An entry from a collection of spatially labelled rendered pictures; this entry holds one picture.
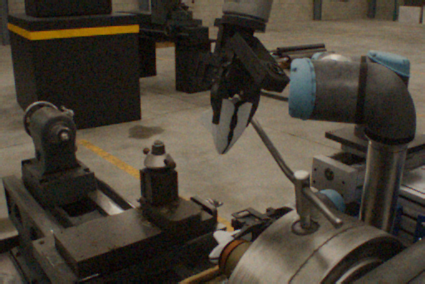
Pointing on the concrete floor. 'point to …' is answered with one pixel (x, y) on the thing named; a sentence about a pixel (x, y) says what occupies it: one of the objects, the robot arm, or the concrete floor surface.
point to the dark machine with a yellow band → (77, 60)
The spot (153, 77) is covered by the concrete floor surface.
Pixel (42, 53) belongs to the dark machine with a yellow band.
